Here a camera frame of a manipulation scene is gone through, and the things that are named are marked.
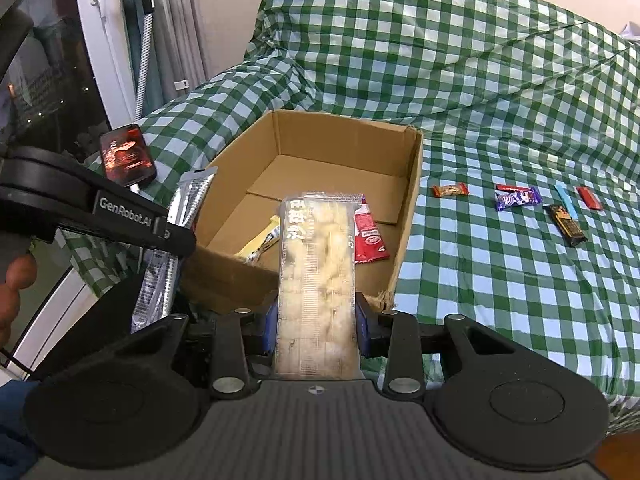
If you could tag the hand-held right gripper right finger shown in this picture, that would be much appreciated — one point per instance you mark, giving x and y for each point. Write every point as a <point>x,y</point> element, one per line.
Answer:
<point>364,331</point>

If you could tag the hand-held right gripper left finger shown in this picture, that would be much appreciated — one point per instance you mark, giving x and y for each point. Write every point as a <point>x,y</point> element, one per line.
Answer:
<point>267,324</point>

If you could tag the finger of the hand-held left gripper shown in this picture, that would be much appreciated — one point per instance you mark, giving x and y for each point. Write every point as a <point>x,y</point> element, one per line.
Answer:
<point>125,210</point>

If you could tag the clear puffed snack packet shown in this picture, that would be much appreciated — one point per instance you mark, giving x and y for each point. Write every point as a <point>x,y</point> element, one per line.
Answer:
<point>315,285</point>

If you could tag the silver and purple snack packet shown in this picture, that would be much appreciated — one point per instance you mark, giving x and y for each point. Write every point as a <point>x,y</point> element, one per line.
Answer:
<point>187,195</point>

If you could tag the yellow snack packet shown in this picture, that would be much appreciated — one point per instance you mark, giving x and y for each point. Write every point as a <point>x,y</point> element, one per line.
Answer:
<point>265,240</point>

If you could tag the large red snack packet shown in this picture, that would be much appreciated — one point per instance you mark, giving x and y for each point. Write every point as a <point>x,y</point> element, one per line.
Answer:
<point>370,240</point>

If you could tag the cardboard box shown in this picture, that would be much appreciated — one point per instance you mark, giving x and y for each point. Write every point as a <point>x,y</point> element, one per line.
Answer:
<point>340,135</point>

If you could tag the red snack bar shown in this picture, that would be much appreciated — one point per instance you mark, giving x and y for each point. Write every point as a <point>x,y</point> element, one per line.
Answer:
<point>506,188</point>

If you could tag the dark brown chocolate bar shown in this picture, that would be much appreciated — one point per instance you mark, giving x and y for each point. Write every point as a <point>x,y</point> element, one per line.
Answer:
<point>567,225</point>

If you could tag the light blue stick packet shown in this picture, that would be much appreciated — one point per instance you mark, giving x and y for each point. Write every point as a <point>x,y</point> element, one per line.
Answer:
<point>565,197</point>

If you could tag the person's left forearm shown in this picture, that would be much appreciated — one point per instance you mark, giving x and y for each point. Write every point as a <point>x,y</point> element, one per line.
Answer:
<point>15,410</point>

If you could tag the person's left hand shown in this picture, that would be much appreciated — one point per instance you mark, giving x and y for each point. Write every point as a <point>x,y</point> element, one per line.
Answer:
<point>20,272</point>

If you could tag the black smartphone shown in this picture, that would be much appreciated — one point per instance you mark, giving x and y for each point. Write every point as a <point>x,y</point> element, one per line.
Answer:
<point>127,155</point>

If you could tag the white curtain clip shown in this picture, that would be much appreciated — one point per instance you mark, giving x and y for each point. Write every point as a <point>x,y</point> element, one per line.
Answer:
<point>180,84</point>

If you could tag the teal curtain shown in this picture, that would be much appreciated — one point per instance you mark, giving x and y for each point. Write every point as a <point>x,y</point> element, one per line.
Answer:
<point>131,45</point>

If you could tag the small orange candy packet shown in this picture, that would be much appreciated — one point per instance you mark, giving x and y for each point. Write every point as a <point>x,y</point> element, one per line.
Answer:
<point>450,190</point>

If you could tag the grey striped curtain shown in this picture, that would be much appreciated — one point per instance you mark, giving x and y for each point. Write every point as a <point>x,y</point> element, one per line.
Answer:
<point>180,25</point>

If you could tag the green checked blanket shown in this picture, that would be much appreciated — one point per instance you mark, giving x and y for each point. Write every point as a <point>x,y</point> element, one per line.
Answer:
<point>450,85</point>

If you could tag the small red snack packet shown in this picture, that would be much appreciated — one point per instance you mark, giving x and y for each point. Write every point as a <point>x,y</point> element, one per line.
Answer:
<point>588,197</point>

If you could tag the white cloth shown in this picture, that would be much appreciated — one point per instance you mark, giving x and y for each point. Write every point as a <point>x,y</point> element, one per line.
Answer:
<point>632,31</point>

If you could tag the white door frame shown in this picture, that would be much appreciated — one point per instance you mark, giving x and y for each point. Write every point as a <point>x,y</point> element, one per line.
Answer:
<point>100,35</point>

